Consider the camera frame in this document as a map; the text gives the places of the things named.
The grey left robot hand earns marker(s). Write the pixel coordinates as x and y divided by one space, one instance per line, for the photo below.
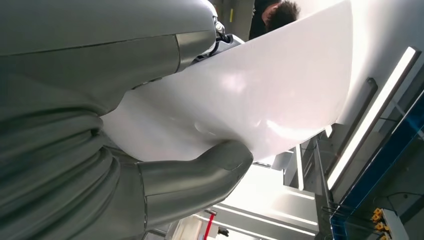
82 49

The person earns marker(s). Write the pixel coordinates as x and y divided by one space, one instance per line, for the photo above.
281 13

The white ceiling light strip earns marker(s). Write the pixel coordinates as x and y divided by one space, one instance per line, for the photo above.
299 165
374 116

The dark ceiling rail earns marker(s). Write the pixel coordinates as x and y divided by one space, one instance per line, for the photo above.
357 122

